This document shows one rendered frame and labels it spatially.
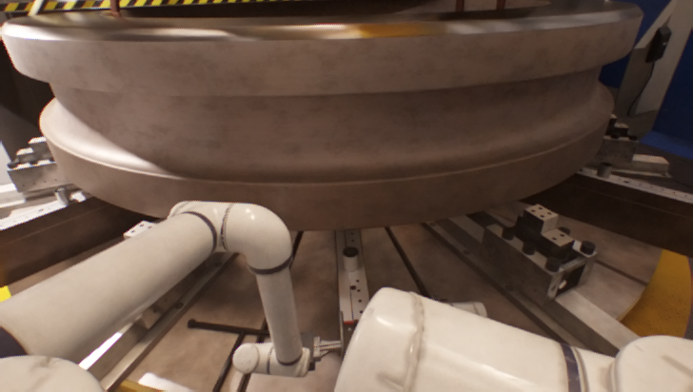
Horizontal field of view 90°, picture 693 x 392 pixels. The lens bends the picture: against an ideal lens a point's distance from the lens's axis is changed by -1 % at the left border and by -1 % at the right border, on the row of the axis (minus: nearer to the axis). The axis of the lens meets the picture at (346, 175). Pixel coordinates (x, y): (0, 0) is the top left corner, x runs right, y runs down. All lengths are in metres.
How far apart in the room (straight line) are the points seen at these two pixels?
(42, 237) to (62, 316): 2.45
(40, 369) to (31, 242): 2.66
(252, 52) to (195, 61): 0.24
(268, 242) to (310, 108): 0.88
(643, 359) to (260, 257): 0.70
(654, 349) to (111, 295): 0.59
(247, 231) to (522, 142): 1.61
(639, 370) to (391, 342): 0.16
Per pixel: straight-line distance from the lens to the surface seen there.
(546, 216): 2.11
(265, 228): 0.83
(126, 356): 2.17
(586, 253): 2.21
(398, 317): 0.32
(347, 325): 1.41
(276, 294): 0.97
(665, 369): 0.34
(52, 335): 0.55
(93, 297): 0.59
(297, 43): 1.40
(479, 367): 0.30
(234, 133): 1.74
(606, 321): 2.22
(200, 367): 2.04
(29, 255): 3.04
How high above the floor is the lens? 1.90
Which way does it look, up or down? 28 degrees down
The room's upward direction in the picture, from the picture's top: 1 degrees counter-clockwise
